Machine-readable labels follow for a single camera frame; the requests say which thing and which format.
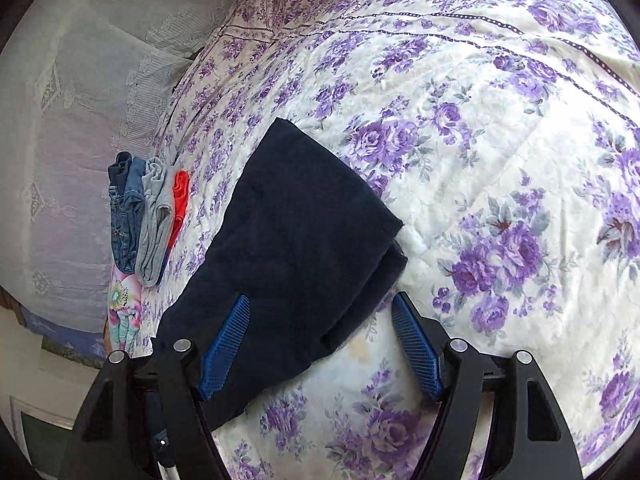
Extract dark navy pants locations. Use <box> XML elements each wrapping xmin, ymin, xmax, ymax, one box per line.
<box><xmin>157</xmin><ymin>119</ymin><xmax>406</xmax><ymax>429</ymax></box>

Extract colourful floral pink cloth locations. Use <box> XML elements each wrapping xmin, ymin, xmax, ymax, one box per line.
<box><xmin>107</xmin><ymin>264</ymin><xmax>142</xmax><ymax>356</ymax></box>

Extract folded red garment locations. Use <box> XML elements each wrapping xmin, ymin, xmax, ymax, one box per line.
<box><xmin>165</xmin><ymin>169</ymin><xmax>190</xmax><ymax>257</ymax></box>

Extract folded grey garment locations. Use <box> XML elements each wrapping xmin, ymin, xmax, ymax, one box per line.
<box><xmin>134</xmin><ymin>157</ymin><xmax>175</xmax><ymax>287</ymax></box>

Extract folded blue jeans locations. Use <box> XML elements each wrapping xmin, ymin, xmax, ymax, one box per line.
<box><xmin>108</xmin><ymin>155</ymin><xmax>145</xmax><ymax>274</ymax></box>

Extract folded dark navy garment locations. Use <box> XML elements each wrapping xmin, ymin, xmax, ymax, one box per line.
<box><xmin>107</xmin><ymin>152</ymin><xmax>132</xmax><ymax>195</ymax></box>

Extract purple floral bedspread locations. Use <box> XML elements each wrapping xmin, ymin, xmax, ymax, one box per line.
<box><xmin>127</xmin><ymin>0</ymin><xmax>639</xmax><ymax>474</ymax></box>

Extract white lace pillow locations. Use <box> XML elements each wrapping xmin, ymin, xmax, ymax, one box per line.
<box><xmin>1</xmin><ymin>0</ymin><xmax>233</xmax><ymax>333</ymax></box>

